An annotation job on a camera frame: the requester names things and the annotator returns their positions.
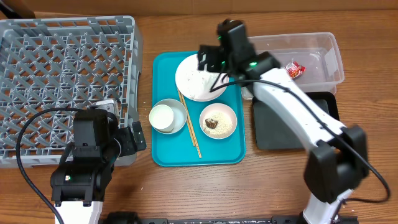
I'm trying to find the large white plate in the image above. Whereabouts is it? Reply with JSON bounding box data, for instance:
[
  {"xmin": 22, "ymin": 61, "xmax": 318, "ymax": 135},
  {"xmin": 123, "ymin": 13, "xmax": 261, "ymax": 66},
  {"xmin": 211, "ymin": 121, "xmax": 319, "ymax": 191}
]
[{"xmin": 175, "ymin": 54, "xmax": 229, "ymax": 101}]

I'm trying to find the white paper cup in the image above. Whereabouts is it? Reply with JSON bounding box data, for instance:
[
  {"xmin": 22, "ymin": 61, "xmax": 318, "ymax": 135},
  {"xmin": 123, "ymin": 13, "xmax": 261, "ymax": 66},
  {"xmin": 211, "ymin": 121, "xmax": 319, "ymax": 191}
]
[{"xmin": 149, "ymin": 105, "xmax": 174, "ymax": 133}]

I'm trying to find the wooden chopstick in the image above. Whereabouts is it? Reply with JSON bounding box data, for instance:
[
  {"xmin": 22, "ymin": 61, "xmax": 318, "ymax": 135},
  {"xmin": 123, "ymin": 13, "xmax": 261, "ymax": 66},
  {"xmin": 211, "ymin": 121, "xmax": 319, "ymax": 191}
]
[
  {"xmin": 177, "ymin": 90, "xmax": 202, "ymax": 159},
  {"xmin": 177, "ymin": 90, "xmax": 197, "ymax": 147}
]

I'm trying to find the small pink bowl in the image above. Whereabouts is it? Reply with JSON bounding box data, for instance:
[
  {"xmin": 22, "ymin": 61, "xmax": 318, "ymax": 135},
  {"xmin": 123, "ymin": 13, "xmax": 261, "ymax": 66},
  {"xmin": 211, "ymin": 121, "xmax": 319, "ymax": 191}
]
[{"xmin": 199, "ymin": 103, "xmax": 238, "ymax": 139}]

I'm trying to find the white bowl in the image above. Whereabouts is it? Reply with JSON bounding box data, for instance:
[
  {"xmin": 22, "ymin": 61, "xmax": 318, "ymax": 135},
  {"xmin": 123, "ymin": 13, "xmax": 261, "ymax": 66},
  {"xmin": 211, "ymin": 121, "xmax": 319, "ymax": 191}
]
[{"xmin": 152, "ymin": 99, "xmax": 187, "ymax": 134}]

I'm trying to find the brown food scrap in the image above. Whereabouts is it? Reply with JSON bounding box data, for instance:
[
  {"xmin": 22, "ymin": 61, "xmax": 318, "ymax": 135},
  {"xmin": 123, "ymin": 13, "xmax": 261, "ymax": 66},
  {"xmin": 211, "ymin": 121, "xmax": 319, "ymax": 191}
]
[{"xmin": 205, "ymin": 118, "xmax": 218, "ymax": 129}]

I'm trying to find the red snack wrapper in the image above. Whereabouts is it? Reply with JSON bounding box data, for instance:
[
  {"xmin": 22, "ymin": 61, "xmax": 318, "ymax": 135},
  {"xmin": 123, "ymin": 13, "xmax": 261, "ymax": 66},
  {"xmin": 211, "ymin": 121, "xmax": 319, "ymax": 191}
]
[{"xmin": 285, "ymin": 61, "xmax": 306, "ymax": 79}]

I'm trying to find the pile of rice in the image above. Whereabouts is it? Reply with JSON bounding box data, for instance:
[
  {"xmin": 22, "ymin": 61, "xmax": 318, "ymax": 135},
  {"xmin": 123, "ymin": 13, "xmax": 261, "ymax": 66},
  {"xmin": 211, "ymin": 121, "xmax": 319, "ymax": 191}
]
[{"xmin": 202, "ymin": 112, "xmax": 233, "ymax": 139}]

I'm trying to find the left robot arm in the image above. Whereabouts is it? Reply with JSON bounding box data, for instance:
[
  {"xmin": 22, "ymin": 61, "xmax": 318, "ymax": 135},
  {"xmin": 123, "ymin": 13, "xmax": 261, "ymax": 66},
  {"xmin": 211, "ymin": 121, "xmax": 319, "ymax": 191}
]
[{"xmin": 50, "ymin": 108, "xmax": 146, "ymax": 223}]

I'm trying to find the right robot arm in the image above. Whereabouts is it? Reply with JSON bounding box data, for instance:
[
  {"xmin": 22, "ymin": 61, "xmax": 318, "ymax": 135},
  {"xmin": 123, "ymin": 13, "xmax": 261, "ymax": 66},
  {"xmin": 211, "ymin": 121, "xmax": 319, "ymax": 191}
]
[{"xmin": 197, "ymin": 19, "xmax": 369, "ymax": 223}]

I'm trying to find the grey dishwasher rack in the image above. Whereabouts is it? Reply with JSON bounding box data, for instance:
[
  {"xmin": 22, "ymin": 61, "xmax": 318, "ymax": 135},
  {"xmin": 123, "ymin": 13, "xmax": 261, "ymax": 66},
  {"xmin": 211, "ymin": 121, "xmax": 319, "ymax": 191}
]
[{"xmin": 1, "ymin": 16, "xmax": 143, "ymax": 168}]

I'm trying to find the teal plastic tray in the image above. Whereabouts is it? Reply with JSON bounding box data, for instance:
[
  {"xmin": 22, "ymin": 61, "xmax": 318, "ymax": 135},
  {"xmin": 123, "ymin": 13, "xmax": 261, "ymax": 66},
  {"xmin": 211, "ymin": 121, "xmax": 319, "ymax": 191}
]
[{"xmin": 151, "ymin": 52, "xmax": 246, "ymax": 167}]

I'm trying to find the black tray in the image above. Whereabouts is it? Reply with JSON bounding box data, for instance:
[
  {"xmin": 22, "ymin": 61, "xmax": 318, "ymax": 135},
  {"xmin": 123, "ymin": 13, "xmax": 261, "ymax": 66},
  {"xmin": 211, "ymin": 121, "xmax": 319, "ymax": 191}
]
[{"xmin": 252, "ymin": 91, "xmax": 340, "ymax": 151}]

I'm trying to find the clear plastic bin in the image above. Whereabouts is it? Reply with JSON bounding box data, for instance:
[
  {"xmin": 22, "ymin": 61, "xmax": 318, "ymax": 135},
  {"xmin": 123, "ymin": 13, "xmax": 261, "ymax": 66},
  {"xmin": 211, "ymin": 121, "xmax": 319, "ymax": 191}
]
[{"xmin": 249, "ymin": 32, "xmax": 345, "ymax": 94}]

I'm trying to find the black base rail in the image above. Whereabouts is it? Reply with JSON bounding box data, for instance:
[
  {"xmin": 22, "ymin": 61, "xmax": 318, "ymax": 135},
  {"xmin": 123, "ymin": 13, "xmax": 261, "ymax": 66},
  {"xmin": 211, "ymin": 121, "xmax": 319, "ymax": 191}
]
[{"xmin": 102, "ymin": 211, "xmax": 358, "ymax": 224}]

